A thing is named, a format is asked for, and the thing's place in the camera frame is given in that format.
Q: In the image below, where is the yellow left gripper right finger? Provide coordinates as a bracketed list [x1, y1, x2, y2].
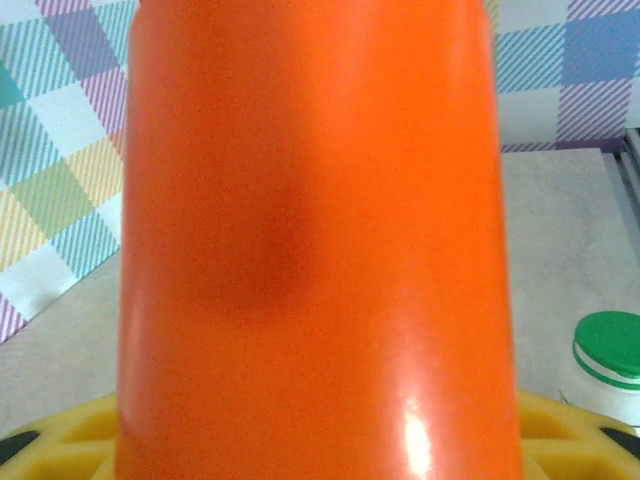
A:
[517, 389, 640, 480]

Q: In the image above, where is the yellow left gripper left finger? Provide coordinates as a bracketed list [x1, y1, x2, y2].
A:
[0, 392, 121, 480]

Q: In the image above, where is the white bottle with green cap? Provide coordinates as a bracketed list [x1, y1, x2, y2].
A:
[572, 309, 640, 434]

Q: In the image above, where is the orange pill bottle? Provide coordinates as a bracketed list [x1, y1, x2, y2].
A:
[113, 0, 526, 480]

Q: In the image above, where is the aluminium side rail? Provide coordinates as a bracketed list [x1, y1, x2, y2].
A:
[602, 133, 640, 221]

